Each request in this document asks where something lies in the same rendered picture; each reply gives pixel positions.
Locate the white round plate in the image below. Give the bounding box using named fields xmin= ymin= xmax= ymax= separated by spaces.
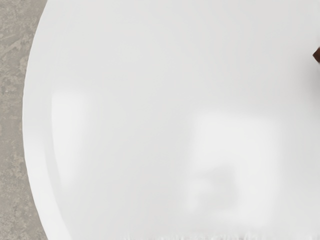
xmin=21 ymin=0 xmax=320 ymax=240

